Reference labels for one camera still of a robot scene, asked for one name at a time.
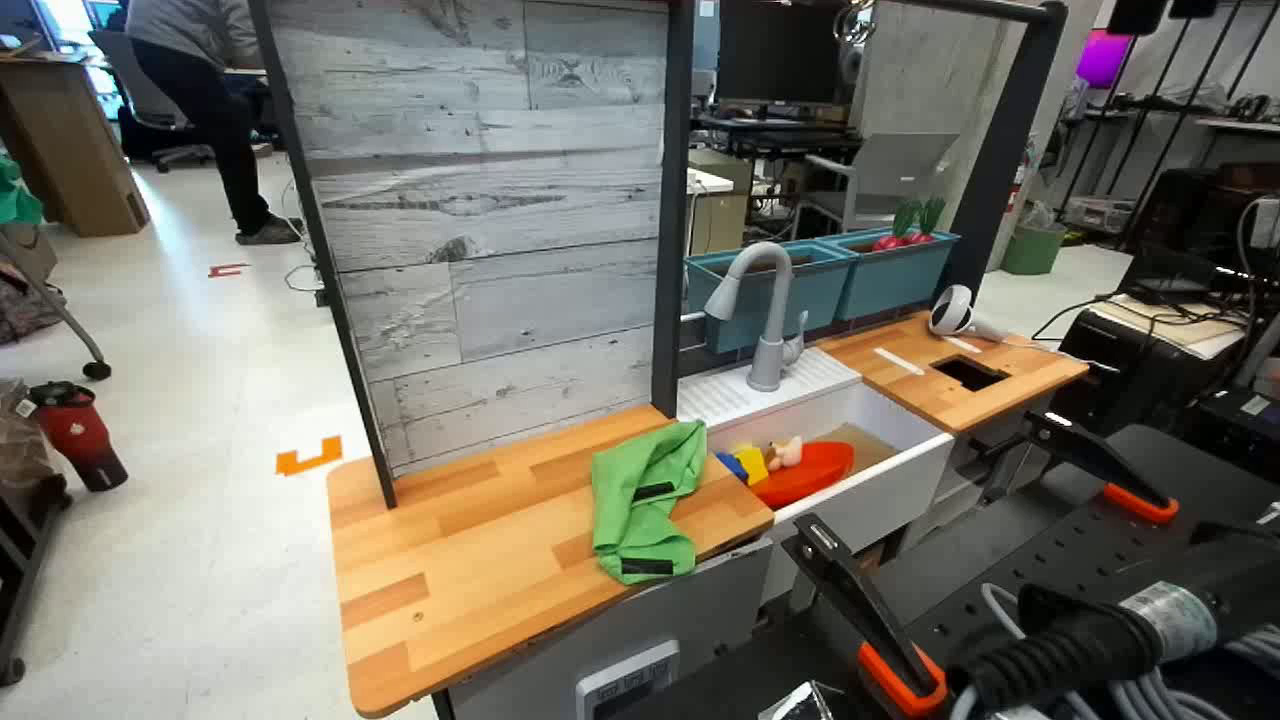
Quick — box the green cloth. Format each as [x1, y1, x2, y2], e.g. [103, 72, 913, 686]
[587, 414, 713, 590]

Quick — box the grey metal faucet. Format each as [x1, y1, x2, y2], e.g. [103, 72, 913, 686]
[698, 240, 810, 395]

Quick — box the yellow toy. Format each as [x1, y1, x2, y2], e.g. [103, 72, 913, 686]
[735, 441, 776, 488]

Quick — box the teal plastic bin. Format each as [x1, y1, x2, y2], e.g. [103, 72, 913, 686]
[810, 229, 965, 326]
[681, 237, 860, 358]

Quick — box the grey wood-print back panel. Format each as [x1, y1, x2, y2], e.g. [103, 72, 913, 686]
[262, 0, 670, 481]

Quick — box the white stick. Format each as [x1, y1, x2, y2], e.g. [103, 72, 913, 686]
[869, 345, 927, 385]

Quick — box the grey cabinet front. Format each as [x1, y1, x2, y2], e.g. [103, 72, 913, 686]
[435, 534, 779, 720]

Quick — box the white sink basin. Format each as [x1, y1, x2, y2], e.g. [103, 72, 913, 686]
[670, 345, 959, 609]

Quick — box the black monitor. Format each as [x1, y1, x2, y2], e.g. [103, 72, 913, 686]
[713, 0, 860, 112]

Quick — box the green bucket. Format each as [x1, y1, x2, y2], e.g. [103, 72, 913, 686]
[1000, 221, 1070, 279]

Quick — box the person in dark trousers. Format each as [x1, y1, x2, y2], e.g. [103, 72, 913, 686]
[119, 0, 306, 246]

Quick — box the red and black canister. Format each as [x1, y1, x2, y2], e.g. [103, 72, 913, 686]
[28, 376, 135, 494]

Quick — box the silver cylinder fitting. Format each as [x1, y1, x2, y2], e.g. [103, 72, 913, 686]
[1115, 576, 1223, 669]

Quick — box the wooden desk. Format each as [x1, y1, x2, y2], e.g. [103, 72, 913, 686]
[0, 48, 155, 243]

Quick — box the black frame post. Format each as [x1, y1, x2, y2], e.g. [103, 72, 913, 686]
[647, 0, 698, 418]
[242, 0, 398, 510]

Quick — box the black clamp orange handle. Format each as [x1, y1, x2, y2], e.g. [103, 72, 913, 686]
[779, 510, 957, 720]
[1037, 408, 1188, 531]

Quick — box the black frame arch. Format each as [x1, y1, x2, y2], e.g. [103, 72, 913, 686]
[852, 0, 1070, 303]

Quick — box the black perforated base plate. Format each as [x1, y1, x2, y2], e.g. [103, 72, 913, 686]
[796, 418, 1280, 720]

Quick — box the black corrugated hose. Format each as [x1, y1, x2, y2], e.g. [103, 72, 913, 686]
[949, 604, 1168, 720]

